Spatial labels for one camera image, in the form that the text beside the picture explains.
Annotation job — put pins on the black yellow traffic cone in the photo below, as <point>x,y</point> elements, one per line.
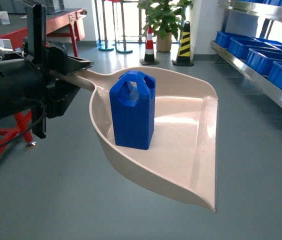
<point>183,58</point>

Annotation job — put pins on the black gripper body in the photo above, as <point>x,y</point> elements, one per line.
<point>45,56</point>

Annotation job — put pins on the beige plastic dustpan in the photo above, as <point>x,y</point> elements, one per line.
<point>180,163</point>

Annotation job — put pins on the red white traffic cone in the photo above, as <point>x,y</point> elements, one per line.
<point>149,56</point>

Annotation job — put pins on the potted green plant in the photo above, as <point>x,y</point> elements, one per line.
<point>166,18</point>

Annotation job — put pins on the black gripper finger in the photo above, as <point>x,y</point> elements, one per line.
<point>77,64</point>
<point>58,103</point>

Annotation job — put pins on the stainless steel shelf rack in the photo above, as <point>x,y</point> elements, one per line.
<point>268,9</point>

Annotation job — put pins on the white paper cup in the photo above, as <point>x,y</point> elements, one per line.
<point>4,18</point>

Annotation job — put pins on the blue plastic jug part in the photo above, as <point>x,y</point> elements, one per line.
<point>132,102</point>

